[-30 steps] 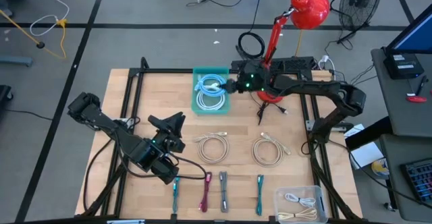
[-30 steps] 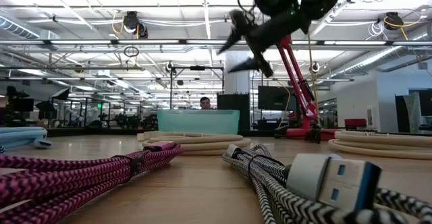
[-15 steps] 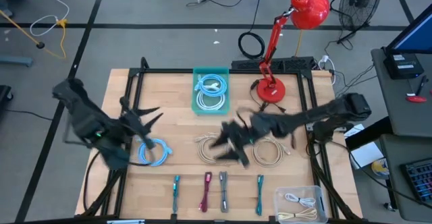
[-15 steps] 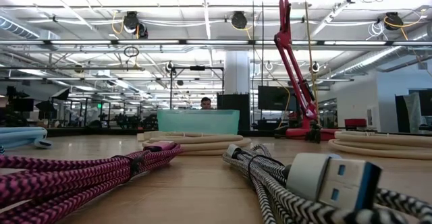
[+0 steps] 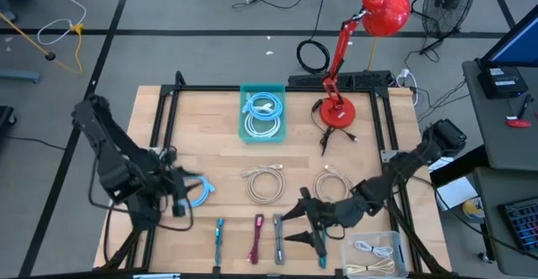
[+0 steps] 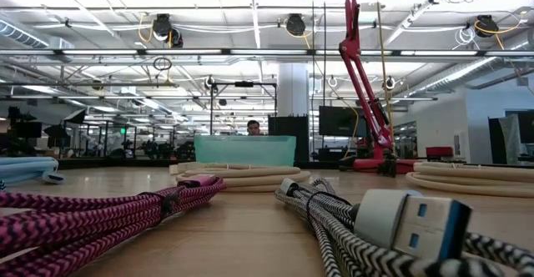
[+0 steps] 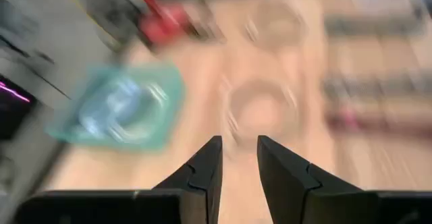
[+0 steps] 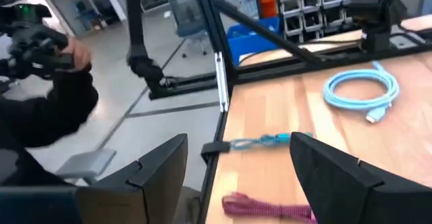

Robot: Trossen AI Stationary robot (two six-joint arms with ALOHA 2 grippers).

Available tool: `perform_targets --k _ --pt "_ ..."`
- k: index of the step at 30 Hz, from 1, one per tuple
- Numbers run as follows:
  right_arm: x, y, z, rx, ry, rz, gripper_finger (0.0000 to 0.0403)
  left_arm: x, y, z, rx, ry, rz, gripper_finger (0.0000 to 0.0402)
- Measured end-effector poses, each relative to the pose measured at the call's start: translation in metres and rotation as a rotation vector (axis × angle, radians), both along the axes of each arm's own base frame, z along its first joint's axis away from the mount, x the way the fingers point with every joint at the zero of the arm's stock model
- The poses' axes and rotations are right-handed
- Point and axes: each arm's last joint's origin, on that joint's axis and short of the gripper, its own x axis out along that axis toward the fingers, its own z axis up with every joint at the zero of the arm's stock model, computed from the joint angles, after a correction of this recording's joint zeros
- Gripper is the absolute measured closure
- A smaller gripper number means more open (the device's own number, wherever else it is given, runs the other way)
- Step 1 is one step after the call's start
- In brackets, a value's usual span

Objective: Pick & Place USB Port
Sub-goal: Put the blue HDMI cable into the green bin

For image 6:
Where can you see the person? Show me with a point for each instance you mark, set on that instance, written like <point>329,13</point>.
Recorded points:
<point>253,127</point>

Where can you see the black cabinet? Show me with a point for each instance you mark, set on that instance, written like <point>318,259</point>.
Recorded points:
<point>292,131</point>

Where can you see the teal plastic bin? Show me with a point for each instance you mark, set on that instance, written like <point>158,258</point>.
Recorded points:
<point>246,149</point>

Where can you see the large black monitor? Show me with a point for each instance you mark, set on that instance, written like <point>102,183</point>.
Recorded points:
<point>338,120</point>

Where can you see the red box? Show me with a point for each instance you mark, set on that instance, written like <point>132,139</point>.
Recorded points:
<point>439,152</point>

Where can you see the black studio light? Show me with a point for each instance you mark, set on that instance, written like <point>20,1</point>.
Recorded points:
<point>77,117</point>

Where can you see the background computer monitor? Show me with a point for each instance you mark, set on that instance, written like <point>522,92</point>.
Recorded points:
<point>29,129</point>

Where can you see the black background frame rig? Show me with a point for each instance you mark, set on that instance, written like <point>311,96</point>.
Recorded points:
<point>244,84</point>

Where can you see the black table frame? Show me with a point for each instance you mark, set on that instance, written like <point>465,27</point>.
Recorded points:
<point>125,163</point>

